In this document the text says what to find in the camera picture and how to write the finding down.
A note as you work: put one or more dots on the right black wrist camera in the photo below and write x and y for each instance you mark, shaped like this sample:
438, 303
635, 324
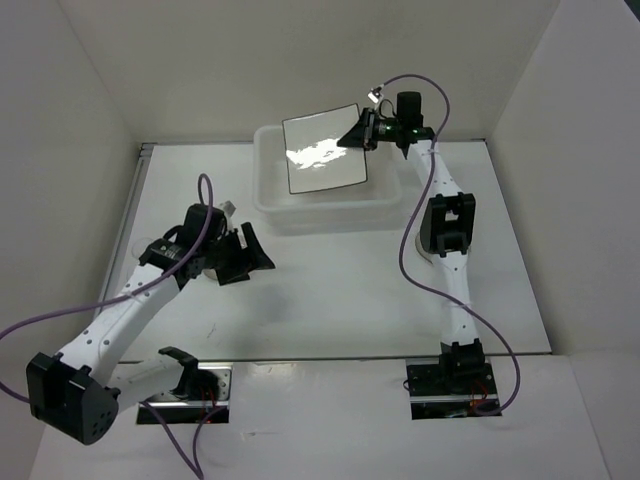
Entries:
408, 112

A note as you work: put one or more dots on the translucent white plastic bin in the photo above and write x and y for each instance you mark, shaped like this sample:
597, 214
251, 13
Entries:
373, 205

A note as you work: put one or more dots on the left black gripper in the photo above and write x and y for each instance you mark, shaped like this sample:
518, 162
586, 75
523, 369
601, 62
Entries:
238, 271

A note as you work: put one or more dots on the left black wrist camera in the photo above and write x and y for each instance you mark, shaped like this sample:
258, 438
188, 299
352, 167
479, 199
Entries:
185, 235

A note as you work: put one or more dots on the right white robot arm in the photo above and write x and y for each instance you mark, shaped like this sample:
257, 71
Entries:
444, 237

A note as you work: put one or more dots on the small clear glass cup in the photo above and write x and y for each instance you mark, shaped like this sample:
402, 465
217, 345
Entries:
139, 247

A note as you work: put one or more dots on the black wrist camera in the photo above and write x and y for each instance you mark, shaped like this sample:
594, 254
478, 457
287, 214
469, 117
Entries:
185, 235
408, 112

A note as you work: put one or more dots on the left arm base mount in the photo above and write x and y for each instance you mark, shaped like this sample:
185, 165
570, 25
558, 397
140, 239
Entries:
208, 400

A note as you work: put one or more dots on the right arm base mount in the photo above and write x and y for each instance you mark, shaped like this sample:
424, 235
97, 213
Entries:
433, 395

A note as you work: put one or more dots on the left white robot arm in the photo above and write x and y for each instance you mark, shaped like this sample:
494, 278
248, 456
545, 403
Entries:
79, 392

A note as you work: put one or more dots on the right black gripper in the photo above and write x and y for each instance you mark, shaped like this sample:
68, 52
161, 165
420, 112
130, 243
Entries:
361, 135

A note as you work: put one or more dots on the square white black-rimmed plate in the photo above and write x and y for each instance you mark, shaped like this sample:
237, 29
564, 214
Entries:
314, 158

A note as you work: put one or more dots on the right clear glass dish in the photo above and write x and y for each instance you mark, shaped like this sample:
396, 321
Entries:
424, 254

